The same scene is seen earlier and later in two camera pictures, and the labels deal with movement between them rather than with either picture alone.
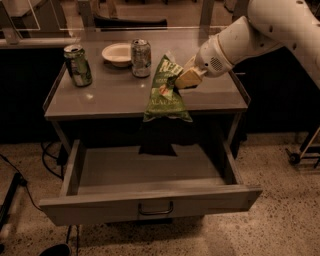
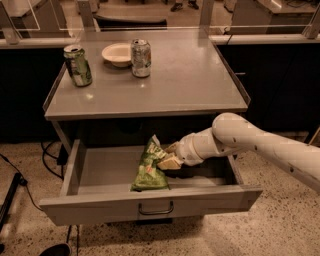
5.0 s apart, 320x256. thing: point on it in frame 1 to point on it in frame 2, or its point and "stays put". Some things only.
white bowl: (118, 54) stays put
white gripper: (209, 60) to (184, 151)
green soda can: (78, 65) stays put
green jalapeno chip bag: (165, 100) to (149, 176)
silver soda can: (141, 58) stays put
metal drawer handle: (170, 209) stays put
